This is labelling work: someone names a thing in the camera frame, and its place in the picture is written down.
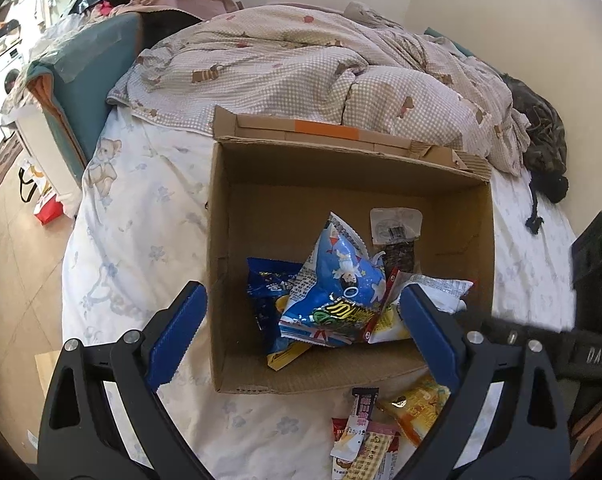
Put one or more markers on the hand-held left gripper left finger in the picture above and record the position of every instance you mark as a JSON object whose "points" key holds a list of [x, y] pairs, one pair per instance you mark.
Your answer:
{"points": [[178, 340]]}

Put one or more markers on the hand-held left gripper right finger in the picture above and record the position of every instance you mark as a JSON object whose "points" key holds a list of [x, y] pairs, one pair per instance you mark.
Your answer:
{"points": [[428, 340]]}

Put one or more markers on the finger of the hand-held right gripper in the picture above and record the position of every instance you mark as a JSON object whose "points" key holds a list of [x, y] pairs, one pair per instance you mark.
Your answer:
{"points": [[511, 331]]}

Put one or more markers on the yellow snack bag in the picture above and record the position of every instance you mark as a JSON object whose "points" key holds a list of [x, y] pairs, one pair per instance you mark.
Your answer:
{"points": [[388, 326]]}

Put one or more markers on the white snack packet red edge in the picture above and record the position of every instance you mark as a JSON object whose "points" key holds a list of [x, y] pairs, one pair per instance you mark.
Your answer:
{"points": [[441, 292]]}

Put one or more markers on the clear packet of dark snack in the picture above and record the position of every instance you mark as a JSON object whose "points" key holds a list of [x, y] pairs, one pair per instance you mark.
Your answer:
{"points": [[398, 255]]}

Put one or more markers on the dark blue snack packet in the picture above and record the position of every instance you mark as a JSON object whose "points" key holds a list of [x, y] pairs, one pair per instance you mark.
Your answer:
{"points": [[266, 290]]}

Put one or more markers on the blue snack bag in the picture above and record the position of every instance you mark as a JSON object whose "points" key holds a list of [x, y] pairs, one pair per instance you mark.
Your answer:
{"points": [[331, 280]]}

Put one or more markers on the brown cardboard box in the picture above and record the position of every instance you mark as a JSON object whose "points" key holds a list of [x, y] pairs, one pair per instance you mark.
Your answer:
{"points": [[261, 210]]}

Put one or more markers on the person's right hand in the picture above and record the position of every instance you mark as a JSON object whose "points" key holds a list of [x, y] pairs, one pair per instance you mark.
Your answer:
{"points": [[593, 417]]}

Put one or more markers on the orange snack packet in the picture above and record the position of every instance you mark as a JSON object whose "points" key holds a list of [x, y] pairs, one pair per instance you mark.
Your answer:
{"points": [[416, 407]]}

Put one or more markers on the small dark-ended candy bar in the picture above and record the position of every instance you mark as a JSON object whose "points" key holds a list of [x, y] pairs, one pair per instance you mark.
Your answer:
{"points": [[364, 400]]}

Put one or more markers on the small pink snack packet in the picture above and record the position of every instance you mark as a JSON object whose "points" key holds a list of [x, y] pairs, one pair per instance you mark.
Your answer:
{"points": [[383, 430]]}

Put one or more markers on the small red snack packet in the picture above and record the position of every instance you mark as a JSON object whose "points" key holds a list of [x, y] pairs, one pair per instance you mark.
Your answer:
{"points": [[340, 430]]}

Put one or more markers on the small white snack packet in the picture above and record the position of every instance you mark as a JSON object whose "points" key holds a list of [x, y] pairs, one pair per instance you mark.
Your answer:
{"points": [[348, 445]]}

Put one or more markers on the beige checkered snack packet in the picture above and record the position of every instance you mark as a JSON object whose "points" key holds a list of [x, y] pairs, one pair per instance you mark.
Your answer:
{"points": [[371, 460]]}

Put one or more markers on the camouflage cloth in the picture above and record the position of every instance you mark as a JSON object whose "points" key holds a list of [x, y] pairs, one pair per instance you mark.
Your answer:
{"points": [[541, 135]]}

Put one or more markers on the red bag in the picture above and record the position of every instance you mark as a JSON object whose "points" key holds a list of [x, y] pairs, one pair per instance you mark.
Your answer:
{"points": [[48, 210]]}

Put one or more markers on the white bedside cabinet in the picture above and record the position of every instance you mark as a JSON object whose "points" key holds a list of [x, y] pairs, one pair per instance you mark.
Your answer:
{"points": [[43, 145]]}

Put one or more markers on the patterned floor rug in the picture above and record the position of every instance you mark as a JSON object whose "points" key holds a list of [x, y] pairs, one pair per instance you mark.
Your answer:
{"points": [[1, 165]]}

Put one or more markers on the teal padded headboard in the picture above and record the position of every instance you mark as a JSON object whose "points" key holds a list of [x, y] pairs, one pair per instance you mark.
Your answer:
{"points": [[91, 75]]}

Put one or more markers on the checkered bear-print duvet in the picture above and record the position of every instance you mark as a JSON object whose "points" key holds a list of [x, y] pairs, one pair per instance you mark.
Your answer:
{"points": [[291, 60]]}

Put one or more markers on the white washing machine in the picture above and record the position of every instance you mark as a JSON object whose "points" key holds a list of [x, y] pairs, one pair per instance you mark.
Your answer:
{"points": [[6, 80]]}

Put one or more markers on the clear plastic sheet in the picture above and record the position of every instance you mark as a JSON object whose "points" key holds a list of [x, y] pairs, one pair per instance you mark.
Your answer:
{"points": [[56, 35]]}

